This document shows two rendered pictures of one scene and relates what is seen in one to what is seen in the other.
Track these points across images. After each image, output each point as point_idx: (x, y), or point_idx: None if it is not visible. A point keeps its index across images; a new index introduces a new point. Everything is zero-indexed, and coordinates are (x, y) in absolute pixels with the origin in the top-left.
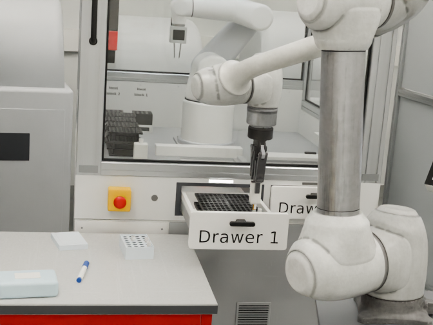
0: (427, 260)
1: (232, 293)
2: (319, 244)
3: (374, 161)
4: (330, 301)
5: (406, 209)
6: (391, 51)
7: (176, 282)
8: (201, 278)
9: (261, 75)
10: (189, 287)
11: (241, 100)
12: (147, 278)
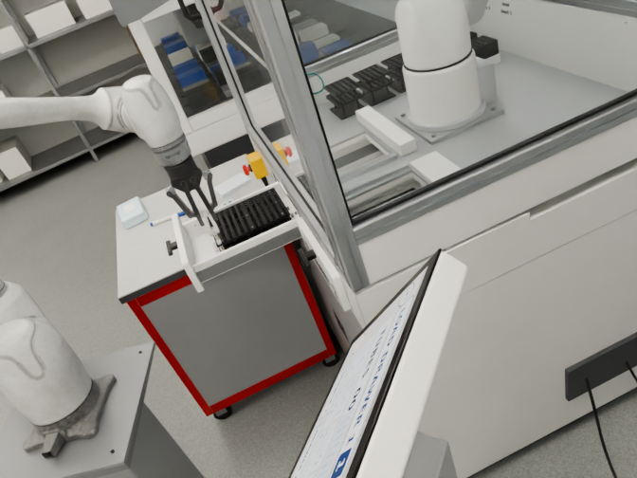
0: (16, 401)
1: (327, 295)
2: None
3: (338, 258)
4: (110, 361)
5: (2, 340)
6: (282, 90)
7: (160, 263)
8: (170, 270)
9: (123, 109)
10: (150, 272)
11: (124, 132)
12: (165, 248)
